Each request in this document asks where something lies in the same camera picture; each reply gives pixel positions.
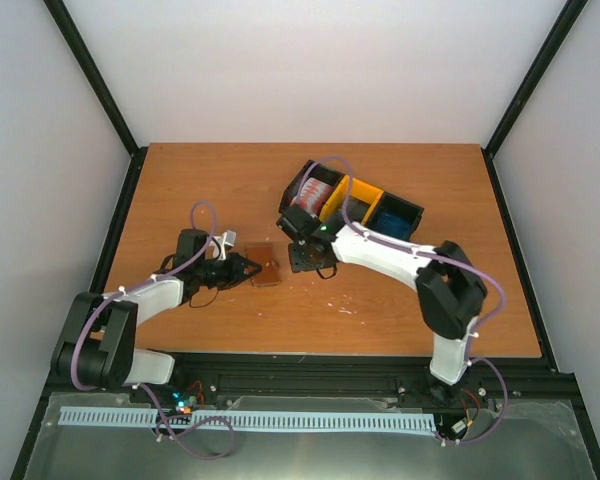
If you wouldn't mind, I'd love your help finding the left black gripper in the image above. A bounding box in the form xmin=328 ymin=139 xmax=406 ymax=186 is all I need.
xmin=196 ymin=252 xmax=261 ymax=291

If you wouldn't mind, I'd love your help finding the brown leather card holder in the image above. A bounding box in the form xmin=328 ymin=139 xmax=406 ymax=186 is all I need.
xmin=245 ymin=243 xmax=281 ymax=288

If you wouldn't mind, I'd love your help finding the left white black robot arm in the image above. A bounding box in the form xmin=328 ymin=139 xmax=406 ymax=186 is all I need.
xmin=50 ymin=229 xmax=262 ymax=403

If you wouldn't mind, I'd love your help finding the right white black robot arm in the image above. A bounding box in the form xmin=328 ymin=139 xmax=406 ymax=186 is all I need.
xmin=278 ymin=221 xmax=487 ymax=386

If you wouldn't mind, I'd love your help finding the red white card stack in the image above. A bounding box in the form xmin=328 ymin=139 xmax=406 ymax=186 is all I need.
xmin=291 ymin=178 xmax=334 ymax=216

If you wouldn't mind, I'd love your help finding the yellow card bin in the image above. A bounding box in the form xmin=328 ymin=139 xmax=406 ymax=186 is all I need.
xmin=319 ymin=175 xmax=384 ymax=224

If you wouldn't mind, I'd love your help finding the black bin with red cards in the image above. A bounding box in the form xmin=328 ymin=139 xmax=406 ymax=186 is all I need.
xmin=278 ymin=160 xmax=344 ymax=220

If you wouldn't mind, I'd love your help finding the black bin with blue cards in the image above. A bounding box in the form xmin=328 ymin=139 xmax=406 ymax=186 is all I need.
xmin=366 ymin=192 xmax=424 ymax=241

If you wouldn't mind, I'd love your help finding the blue card stack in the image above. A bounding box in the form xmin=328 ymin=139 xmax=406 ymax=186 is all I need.
xmin=374 ymin=211 xmax=412 ymax=240

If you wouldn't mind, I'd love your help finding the left electronics board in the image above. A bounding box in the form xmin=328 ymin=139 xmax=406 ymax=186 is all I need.
xmin=172 ymin=380 xmax=205 ymax=414

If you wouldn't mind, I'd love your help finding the right electronics connector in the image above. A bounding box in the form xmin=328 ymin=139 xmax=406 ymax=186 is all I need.
xmin=449 ymin=387 xmax=486 ymax=435

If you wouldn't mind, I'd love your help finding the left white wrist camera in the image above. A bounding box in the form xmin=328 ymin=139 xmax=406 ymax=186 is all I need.
xmin=211 ymin=230 xmax=237 ymax=261

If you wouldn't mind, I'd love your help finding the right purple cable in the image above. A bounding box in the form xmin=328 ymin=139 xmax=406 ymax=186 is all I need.
xmin=292 ymin=154 xmax=510 ymax=447

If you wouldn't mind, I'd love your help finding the purple cable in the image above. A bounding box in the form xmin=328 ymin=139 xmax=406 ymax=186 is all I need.
xmin=292 ymin=154 xmax=510 ymax=447
xmin=72 ymin=200 xmax=236 ymax=459

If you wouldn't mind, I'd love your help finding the black aluminium frame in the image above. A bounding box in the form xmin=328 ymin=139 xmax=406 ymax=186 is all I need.
xmin=9 ymin=0 xmax=600 ymax=480

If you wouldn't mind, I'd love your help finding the light blue cable duct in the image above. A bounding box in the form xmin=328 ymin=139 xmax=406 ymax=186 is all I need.
xmin=57 ymin=406 xmax=436 ymax=436

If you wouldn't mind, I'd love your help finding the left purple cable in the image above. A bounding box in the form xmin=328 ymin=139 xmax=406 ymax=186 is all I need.
xmin=72 ymin=200 xmax=236 ymax=459

